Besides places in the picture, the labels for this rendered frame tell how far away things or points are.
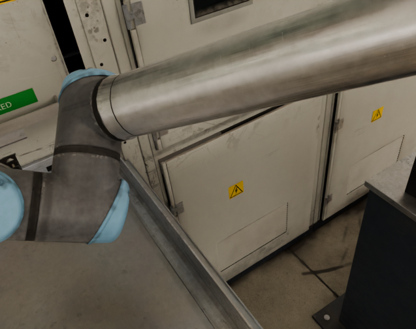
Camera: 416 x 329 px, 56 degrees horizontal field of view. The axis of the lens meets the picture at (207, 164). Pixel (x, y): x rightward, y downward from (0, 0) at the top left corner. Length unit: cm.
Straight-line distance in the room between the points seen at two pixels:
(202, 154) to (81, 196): 69
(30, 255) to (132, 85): 55
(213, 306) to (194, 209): 59
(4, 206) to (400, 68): 43
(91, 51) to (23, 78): 16
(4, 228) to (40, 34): 52
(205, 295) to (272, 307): 98
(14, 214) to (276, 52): 34
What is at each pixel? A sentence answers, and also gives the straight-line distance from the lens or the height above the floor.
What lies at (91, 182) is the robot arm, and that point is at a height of 117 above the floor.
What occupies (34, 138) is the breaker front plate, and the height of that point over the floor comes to 98.
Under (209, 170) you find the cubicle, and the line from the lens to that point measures 122.
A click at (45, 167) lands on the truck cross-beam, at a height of 90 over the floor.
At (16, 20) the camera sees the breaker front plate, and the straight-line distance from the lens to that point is 92.
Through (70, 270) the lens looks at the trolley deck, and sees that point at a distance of 87.
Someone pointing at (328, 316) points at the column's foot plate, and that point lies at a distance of 170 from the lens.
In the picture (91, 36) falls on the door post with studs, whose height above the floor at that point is 119.
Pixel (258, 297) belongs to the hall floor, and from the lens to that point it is 174.
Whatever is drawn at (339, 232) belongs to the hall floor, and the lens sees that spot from 197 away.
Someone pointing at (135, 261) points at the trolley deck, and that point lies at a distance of 84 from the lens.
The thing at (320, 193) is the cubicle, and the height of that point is 23.
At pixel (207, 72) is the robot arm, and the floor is 130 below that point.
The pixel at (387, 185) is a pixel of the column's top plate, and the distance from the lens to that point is 112.
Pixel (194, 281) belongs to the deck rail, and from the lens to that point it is 78.
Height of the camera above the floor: 150
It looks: 40 degrees down
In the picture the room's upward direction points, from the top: 8 degrees counter-clockwise
